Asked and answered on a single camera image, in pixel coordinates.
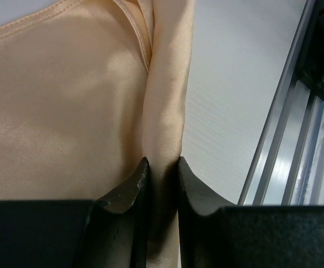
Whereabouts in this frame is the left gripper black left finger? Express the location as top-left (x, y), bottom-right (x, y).
top-left (0, 159), bottom-right (150, 267)

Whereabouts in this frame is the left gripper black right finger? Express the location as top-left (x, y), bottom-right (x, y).
top-left (178, 157), bottom-right (324, 267)

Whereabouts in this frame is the peach cloth napkin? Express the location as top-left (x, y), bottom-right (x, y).
top-left (0, 1), bottom-right (195, 267)

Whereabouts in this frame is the aluminium front frame rail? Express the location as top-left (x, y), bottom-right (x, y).
top-left (238, 1), bottom-right (324, 205)

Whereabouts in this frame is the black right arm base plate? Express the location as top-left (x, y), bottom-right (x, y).
top-left (296, 1), bottom-right (324, 101)

